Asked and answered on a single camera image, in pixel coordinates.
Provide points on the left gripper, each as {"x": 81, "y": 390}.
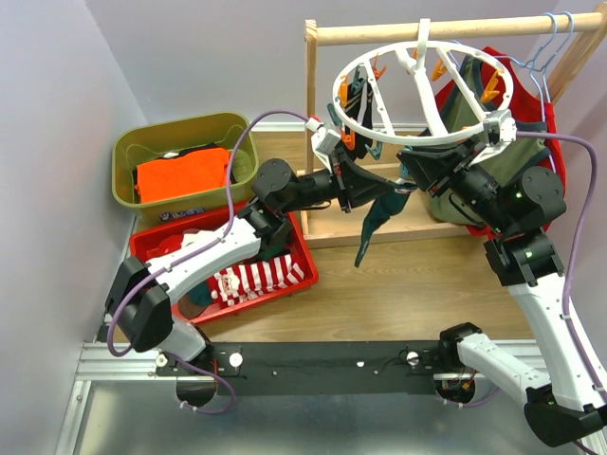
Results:
{"x": 345, "y": 177}

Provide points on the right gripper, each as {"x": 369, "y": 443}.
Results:
{"x": 427, "y": 167}

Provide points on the dark green sock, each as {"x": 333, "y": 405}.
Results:
{"x": 381, "y": 211}

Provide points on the teal clothes peg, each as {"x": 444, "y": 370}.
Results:
{"x": 404, "y": 179}

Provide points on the white round clip hanger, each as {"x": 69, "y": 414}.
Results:
{"x": 411, "y": 55}

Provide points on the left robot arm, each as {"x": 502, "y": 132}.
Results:
{"x": 142, "y": 294}

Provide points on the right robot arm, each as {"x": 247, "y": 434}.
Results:
{"x": 567, "y": 402}

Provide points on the olive green shirt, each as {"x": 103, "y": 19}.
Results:
{"x": 502, "y": 156}

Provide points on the orange clothes peg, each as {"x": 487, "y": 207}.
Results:
{"x": 348, "y": 138}

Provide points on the wooden clothes rack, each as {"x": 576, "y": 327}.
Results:
{"x": 415, "y": 222}

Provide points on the black striped sock pair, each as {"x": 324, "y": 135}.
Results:
{"x": 360, "y": 95}

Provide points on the red shirt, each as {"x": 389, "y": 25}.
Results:
{"x": 545, "y": 104}

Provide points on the red white striped santa sock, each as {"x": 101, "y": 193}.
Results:
{"x": 242, "y": 282}

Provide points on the red plastic tray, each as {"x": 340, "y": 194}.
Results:
{"x": 147, "y": 244}

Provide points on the olive green plastic bin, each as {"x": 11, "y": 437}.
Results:
{"x": 174, "y": 137}

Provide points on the orange folded garment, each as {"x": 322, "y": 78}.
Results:
{"x": 184, "y": 174}

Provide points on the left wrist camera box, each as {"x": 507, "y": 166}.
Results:
{"x": 323, "y": 140}

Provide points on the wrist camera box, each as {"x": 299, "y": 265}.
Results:
{"x": 323, "y": 140}
{"x": 498, "y": 131}

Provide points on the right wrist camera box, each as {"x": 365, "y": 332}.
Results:
{"x": 498, "y": 131}

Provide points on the blue wire hanger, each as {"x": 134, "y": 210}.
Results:
{"x": 520, "y": 96}

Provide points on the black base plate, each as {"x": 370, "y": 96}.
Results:
{"x": 339, "y": 367}

